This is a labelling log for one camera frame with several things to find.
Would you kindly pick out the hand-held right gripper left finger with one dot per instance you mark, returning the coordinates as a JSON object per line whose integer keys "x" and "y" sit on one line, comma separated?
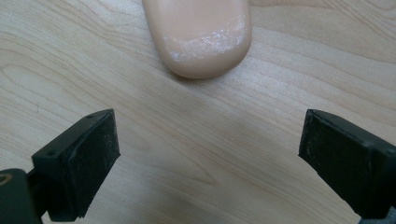
{"x": 81, "y": 165}

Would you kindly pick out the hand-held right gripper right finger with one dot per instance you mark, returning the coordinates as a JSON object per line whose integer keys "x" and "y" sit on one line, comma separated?
{"x": 348, "y": 161}

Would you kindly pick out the peach soap bar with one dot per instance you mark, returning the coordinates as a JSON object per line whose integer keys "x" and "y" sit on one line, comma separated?
{"x": 199, "y": 37}

